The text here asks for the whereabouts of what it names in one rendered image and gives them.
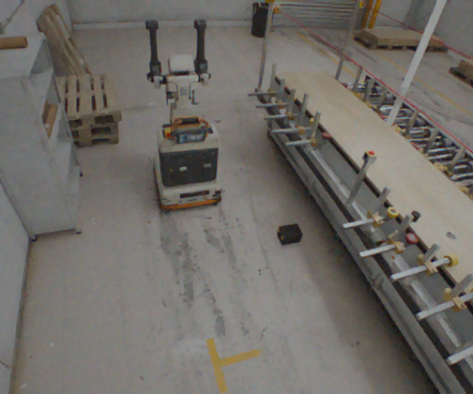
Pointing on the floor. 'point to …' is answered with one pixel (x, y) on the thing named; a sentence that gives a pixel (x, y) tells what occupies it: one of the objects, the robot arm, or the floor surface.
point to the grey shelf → (27, 134)
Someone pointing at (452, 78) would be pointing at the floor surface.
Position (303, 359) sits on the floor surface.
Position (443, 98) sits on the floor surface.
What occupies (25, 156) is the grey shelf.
